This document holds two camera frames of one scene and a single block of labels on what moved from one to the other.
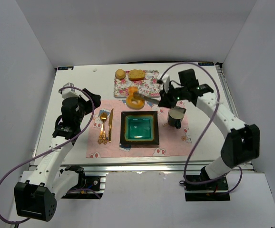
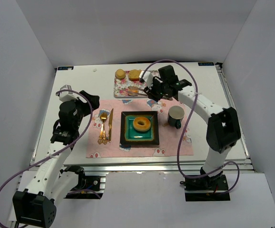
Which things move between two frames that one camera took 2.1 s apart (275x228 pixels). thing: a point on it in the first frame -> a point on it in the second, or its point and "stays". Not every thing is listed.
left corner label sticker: x=65 y=68 stays
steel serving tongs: x=174 y=110 -> x=135 y=91
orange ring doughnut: x=133 y=102 -> x=140 y=128
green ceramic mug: x=175 y=116 stays
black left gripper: x=90 y=100 stays
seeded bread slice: x=136 y=75 stays
